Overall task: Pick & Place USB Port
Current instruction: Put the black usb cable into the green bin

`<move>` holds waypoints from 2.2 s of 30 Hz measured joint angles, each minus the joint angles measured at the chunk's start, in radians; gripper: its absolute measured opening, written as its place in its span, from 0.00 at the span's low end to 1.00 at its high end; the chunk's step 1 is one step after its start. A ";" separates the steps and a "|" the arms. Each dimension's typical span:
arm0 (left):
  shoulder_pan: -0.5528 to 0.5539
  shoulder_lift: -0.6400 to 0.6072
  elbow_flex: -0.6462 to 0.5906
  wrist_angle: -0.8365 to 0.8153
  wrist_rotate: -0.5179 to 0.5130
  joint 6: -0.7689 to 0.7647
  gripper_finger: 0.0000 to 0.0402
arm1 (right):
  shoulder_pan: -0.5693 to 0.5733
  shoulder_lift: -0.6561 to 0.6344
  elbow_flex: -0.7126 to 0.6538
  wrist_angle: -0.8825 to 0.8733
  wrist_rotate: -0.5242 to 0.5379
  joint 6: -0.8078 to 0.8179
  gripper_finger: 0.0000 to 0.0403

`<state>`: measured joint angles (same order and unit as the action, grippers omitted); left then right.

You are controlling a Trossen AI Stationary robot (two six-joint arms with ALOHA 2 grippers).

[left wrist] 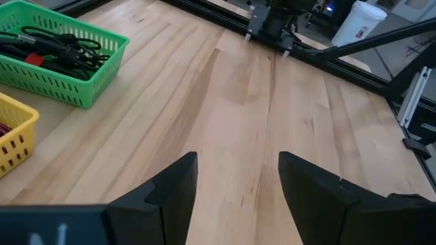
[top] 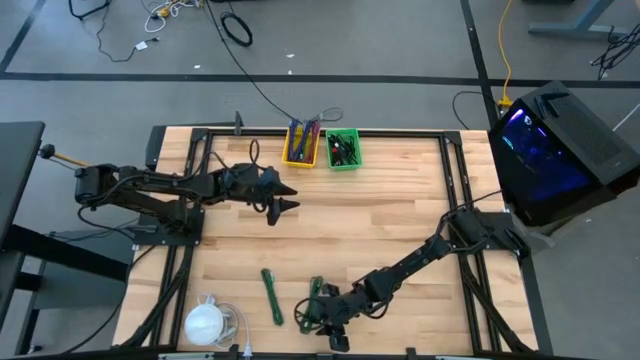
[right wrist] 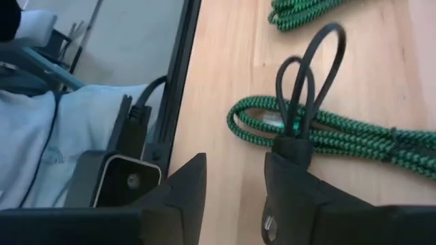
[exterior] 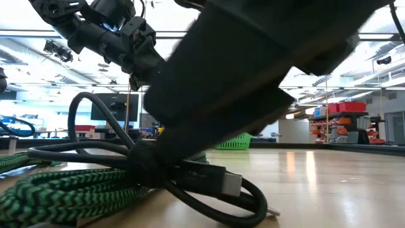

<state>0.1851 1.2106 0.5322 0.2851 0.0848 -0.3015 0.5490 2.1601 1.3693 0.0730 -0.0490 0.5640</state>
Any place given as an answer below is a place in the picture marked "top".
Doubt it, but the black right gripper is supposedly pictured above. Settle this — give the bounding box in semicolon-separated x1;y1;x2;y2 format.
312;283;374;352

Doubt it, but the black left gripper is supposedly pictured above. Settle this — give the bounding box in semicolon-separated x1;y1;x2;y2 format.
227;164;301;226

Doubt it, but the black USB cable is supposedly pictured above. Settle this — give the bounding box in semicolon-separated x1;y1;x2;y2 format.
339;133;359;166
293;297;326;332

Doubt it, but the green braided USB cable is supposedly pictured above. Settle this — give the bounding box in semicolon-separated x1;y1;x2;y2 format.
298;275;325;335
260;268;285;327

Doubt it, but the yellow plastic bin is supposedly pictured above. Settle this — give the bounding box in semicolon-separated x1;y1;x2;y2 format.
281;119;322;170

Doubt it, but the green plastic bin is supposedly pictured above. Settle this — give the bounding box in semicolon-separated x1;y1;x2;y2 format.
325;128;363;172

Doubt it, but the black corner plate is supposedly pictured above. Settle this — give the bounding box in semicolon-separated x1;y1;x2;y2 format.
144;124;167;171

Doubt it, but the yellow stick with black knob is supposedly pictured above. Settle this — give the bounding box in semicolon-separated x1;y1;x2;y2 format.
38;143;89;169

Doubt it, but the black computer case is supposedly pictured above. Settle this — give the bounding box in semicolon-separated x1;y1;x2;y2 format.
487;79;640;229

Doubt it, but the black desk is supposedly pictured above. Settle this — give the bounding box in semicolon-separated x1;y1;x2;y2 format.
0;120;131;356

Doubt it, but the grey desk leg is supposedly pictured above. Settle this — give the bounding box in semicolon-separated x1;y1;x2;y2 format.
527;0;640;39

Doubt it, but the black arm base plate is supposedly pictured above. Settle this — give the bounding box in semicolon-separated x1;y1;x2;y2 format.
446;209;531;251
132;207;206;247

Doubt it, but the white round device with cable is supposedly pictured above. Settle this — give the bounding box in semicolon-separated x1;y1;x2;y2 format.
183;292;251;359

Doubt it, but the black aluminium table frame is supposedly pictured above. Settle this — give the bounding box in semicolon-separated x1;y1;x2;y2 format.
114;124;554;360

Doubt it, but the coiled black floor cable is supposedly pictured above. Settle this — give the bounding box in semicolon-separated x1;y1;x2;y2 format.
219;10;254;49

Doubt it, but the black cable with white plug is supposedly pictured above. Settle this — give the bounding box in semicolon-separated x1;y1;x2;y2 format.
94;0;161;64

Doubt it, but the white floor cable bundle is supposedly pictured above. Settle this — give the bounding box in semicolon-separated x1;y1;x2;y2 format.
143;0;204;34

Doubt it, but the yellow extension cord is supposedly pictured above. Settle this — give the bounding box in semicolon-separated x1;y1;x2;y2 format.
496;0;516;109

